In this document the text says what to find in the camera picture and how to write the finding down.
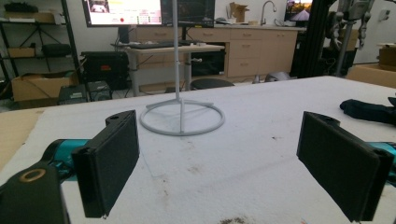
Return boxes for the white ring-base stand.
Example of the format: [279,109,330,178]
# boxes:
[139,0,226,137]

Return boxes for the small monitor with purple picture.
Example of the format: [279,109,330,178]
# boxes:
[284,0,313,22]

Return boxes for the black bag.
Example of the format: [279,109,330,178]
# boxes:
[41,43,72,58]

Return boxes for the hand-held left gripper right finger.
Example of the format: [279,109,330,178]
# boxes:
[296,110,396,222]

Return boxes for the dark computer monitor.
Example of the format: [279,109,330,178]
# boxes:
[161,0,216,28]

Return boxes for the dark cloth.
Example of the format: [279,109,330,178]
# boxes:
[339,96,396,126]

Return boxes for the white table cover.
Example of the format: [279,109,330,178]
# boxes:
[0,75,396,224]

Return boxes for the stacked cardboard box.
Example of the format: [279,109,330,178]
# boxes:
[377,43,396,72]

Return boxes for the black computer under desk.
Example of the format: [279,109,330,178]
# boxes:
[191,49,227,77]

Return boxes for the light wooden desk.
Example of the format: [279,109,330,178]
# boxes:
[111,42,226,97]

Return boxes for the large cardboard box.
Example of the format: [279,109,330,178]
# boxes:
[11,71,79,103]

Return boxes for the black metal shelf rack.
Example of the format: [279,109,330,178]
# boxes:
[0,0,81,96]

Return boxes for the grey rounded object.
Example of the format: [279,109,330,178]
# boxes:
[252,71,292,85]

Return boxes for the flat cardboard box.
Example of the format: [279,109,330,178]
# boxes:
[345,63,396,90]

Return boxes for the brown cardboard sheet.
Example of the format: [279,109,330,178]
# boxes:
[0,108,45,172]

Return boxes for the large black equipment case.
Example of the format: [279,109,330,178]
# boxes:
[80,50,130,91]

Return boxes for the grey metal stand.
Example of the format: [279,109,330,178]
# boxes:
[329,0,376,77]

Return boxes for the metal faucet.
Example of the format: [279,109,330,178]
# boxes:
[260,0,277,26]

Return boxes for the black keyboard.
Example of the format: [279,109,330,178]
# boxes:
[129,41,184,50]

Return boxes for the black round stool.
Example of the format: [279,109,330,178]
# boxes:
[190,77,235,91]

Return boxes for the black metal column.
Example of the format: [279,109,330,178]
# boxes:
[290,0,336,79]

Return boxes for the small black box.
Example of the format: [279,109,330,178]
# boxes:
[86,80,113,103]
[57,83,89,105]

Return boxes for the lit computer monitor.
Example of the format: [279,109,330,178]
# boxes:
[81,0,163,28]

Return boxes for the light wooden cabinet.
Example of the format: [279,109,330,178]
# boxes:
[130,23,307,83]

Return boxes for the small open cardboard box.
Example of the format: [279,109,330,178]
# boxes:
[228,2,250,23]

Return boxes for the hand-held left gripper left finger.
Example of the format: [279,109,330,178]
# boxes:
[43,109,140,218]

